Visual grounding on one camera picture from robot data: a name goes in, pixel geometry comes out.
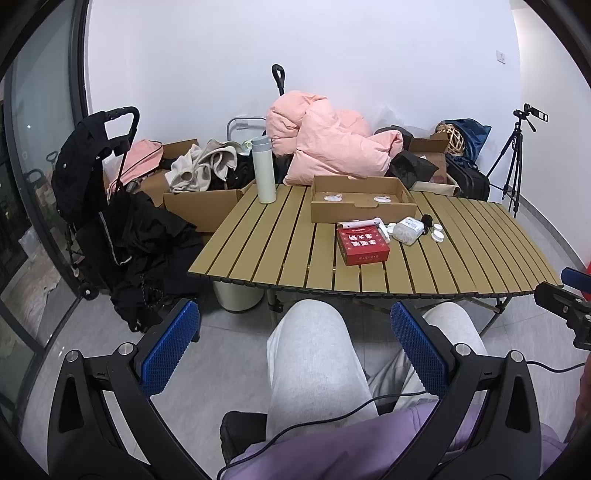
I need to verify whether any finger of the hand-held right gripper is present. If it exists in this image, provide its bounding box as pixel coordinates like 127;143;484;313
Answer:
561;267;591;288
534;281;591;352

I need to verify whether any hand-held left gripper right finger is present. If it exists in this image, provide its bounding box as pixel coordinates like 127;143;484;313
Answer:
369;301;544;480

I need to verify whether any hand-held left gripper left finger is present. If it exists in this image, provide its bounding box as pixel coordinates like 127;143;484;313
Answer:
47;298;218;480

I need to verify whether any red box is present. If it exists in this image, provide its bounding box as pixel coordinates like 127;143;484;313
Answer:
336;225;391;267

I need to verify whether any clear cotton swab jar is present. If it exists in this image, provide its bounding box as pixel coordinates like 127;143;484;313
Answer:
390;216;426;246

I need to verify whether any white pink tube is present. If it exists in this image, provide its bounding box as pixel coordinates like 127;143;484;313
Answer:
336;217;384;230

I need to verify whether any shallow cardboard box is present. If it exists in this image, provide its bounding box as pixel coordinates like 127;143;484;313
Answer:
310;175;417;224

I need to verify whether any person's right leg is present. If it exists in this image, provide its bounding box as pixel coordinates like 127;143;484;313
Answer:
368;302;486;412

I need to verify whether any person's leg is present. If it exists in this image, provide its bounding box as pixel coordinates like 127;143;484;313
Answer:
266;299;376;445
368;302;486;412

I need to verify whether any white bin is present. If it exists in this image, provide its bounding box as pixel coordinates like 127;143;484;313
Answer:
212;279;267;311

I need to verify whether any black clothing pile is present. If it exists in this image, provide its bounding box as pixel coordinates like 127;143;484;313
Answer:
110;190;207;334

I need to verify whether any person's left leg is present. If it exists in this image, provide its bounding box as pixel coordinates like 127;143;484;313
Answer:
266;299;376;445

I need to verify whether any black stool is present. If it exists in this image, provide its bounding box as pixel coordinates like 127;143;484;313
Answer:
219;411;269;465

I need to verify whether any purple hoodie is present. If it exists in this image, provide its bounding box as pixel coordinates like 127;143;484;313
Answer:
217;396;570;480

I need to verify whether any black tripod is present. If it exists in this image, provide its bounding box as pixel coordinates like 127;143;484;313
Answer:
485;117;525;219

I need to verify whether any black suitcase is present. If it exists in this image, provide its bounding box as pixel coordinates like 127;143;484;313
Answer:
445;154;491;202

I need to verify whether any large cardboard box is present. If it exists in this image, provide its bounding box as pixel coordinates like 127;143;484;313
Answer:
137;138;257;234

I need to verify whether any tan slatted folding table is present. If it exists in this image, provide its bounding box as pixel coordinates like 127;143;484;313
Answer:
187;184;566;337

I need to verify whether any blue bag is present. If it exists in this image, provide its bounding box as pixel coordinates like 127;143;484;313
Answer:
455;118;493;160

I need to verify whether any black cloth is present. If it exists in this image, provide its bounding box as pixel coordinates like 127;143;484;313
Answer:
387;150;440;190

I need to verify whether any woven basket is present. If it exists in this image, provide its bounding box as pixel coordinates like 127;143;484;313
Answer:
436;121;465;156

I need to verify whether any beige clothing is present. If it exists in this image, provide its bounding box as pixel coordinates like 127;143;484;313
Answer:
165;141;241;194

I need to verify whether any pink cloth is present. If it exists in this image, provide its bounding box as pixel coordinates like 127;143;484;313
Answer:
107;140;164;186

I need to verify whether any open cardboard box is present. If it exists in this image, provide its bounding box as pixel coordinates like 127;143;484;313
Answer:
408;137;461;197

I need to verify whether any black jacket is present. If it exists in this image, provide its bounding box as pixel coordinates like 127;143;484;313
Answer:
52;115;117;224

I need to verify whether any white thermos bottle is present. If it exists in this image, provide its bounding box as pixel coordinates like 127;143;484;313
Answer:
251;136;278;204

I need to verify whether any dark grey cloth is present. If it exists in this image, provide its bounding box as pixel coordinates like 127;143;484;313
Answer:
373;124;417;153

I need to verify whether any pink down jacket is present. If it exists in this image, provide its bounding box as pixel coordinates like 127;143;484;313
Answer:
265;91;405;186

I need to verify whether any grey tube rack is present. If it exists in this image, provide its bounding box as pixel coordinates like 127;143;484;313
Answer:
226;116;269;145

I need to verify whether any black folding cart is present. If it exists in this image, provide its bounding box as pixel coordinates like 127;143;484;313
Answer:
51;106;141;298

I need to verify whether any black cable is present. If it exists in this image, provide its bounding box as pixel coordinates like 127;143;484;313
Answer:
217;390;445;480
526;360;589;376

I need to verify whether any black window frame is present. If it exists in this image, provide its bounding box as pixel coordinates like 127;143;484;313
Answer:
0;0;91;416

